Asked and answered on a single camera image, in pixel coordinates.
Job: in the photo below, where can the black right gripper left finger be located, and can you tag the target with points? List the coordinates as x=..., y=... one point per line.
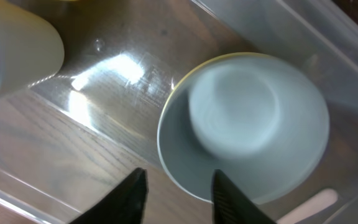
x=125, y=204

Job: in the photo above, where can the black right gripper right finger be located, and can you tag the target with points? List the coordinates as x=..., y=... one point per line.
x=231, y=206

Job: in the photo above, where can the white bowl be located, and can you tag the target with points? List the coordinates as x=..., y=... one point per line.
x=258, y=119

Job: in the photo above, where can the pink plastic fork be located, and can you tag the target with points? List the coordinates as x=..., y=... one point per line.
x=312, y=206

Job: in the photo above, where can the yellow bowl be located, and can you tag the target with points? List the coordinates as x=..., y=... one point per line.
x=212, y=60

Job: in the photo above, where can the grey cup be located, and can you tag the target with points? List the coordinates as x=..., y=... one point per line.
x=31, y=49

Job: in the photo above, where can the clear plastic container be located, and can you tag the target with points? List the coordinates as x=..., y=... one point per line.
x=67, y=141

